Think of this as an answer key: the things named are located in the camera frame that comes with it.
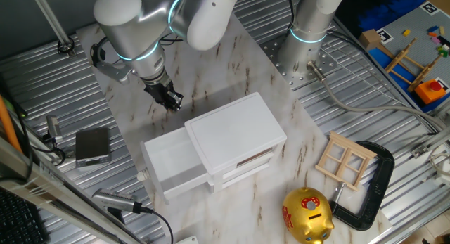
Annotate black camera cable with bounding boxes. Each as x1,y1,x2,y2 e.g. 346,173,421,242
135,201,175,244

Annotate wooden window frame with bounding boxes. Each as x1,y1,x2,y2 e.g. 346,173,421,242
314,130,378,192

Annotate white mini cabinet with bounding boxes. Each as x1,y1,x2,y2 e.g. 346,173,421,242
184,91,288,194

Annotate marble pattern board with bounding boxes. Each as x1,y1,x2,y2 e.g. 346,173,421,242
75,0,394,244

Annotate grey brick baseplate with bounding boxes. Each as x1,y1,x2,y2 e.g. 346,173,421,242
367,1,450,108

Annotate silver camera on stand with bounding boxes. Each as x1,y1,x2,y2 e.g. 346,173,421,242
91,188,145,224

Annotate white drawer with knob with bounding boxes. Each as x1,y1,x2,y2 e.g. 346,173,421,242
136,127,212,205

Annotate black C-clamp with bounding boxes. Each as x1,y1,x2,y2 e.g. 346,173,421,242
328,141,396,232

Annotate black white marker tag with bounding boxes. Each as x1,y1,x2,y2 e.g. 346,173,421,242
376,27,394,44
420,1,440,16
435,77,450,94

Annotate aluminium rail with bracket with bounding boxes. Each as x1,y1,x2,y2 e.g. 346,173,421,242
410,124,450,160

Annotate black arm base cable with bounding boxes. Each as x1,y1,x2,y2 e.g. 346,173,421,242
285,0,297,31

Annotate orange pole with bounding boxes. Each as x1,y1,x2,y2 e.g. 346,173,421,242
0,94,24,155

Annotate aluminium frame beam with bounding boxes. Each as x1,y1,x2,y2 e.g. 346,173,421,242
0,136,145,244

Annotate large wooden block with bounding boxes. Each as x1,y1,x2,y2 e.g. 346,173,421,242
358,28,383,51

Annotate blue foam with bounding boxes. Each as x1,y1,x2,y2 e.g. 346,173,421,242
356,0,439,32

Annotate grey cable with connector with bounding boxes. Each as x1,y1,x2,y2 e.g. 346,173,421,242
305,60,449,132

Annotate black keyboard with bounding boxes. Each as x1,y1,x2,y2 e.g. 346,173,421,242
0,187,50,244

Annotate orange emergency stop button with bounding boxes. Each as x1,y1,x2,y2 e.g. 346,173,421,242
413,78,447,105

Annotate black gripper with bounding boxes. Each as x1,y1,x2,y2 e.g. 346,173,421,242
143,80,184,112

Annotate silver digital scale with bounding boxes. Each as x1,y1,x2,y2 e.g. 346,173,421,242
75,127,112,169

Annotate golden piggy bank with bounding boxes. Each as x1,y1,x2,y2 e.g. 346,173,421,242
281,186,335,244

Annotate metal pole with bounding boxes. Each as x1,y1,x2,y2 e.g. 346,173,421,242
29,0,77,59

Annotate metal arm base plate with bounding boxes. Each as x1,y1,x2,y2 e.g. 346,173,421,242
258,32,338,92

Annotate small silver camera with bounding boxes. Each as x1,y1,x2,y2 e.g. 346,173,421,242
42,115,64,145

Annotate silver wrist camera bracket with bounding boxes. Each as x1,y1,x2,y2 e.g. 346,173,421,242
90,43,133,85

